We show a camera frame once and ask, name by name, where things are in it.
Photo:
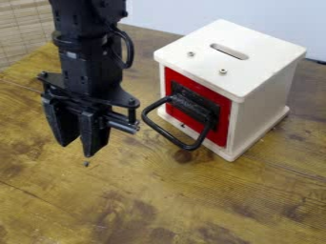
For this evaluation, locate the white wooden box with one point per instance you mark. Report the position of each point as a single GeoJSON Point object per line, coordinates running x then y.
{"type": "Point", "coordinates": [241, 69]}

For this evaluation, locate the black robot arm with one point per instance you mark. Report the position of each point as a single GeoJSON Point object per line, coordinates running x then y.
{"type": "Point", "coordinates": [95, 49]}

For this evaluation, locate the black metal drawer handle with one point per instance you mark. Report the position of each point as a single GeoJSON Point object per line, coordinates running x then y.
{"type": "Point", "coordinates": [194, 107]}

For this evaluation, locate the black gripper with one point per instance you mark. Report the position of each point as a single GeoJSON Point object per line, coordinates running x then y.
{"type": "Point", "coordinates": [117, 103]}

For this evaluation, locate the red drawer front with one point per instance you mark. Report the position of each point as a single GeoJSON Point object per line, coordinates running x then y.
{"type": "Point", "coordinates": [179, 83]}

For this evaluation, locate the small dark screw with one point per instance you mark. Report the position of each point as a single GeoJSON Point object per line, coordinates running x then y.
{"type": "Point", "coordinates": [86, 164]}

